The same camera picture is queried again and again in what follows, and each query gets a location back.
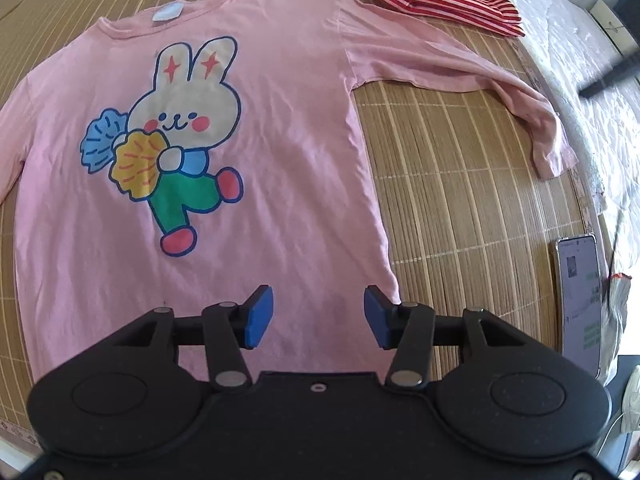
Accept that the smartphone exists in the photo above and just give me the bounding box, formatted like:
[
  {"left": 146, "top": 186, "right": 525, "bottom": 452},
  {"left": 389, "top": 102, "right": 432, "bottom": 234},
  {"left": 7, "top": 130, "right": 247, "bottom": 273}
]
[{"left": 555, "top": 234, "right": 603, "bottom": 379}]

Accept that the white bag with red tie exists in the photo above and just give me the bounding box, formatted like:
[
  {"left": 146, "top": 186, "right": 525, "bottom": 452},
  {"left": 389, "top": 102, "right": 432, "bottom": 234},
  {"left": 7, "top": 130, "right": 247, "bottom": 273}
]
[{"left": 602, "top": 272, "right": 635, "bottom": 387}]

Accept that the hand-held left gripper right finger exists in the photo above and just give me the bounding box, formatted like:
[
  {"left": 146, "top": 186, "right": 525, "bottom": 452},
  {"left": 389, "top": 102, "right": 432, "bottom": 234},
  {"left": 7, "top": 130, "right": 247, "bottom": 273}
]
[{"left": 364, "top": 285, "right": 533, "bottom": 392}]

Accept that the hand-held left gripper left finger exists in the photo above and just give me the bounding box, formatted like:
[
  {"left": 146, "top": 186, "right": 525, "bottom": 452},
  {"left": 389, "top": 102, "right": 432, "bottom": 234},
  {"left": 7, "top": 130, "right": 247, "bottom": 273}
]
[{"left": 107, "top": 285, "right": 275, "bottom": 392}]

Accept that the white quilt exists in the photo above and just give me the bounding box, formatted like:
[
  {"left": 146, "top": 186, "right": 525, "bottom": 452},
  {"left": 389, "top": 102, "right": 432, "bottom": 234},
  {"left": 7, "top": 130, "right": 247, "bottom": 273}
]
[{"left": 482, "top": 0, "right": 640, "bottom": 386}]

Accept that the pink bunny print shirt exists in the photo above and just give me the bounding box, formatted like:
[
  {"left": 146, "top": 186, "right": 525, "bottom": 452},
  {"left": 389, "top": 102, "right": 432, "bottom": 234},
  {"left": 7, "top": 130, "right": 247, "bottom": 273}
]
[{"left": 0, "top": 0, "right": 581, "bottom": 386}]

